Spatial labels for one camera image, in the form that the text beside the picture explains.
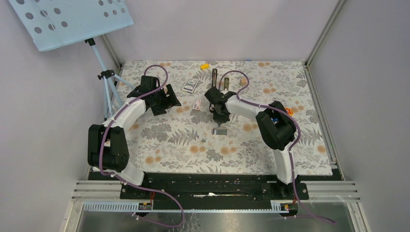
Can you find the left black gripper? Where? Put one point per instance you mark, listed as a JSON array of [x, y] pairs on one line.
[[169, 101]]

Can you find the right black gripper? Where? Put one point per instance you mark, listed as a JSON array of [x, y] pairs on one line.
[[218, 119]]

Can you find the grey staple strip block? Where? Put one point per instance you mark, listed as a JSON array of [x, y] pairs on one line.
[[219, 131]]

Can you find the red white staple box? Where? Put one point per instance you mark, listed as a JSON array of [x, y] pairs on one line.
[[197, 104]]

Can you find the beige oblong plastic case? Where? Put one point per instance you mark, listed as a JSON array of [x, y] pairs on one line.
[[226, 83]]

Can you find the black stapler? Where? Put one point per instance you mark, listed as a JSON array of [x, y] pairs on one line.
[[214, 75]]

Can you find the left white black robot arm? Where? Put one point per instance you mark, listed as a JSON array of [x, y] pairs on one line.
[[107, 144]]

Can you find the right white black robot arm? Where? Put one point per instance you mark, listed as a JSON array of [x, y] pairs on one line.
[[276, 127]]

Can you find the floral patterned table mat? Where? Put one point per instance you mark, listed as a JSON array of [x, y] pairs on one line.
[[172, 142]]

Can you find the blue playing card box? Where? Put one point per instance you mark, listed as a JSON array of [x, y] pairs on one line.
[[190, 85]]

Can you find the small wooden cube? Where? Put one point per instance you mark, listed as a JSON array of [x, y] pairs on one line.
[[243, 82]]

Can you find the yellow toy brick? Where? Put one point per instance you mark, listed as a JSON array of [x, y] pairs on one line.
[[204, 66]]

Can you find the yellow butterfly toy block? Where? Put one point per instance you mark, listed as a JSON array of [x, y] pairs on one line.
[[289, 111]]

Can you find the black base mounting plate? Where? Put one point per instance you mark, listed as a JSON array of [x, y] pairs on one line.
[[213, 191]]

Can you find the blue perforated music stand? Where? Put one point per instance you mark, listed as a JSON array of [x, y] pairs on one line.
[[56, 23]]

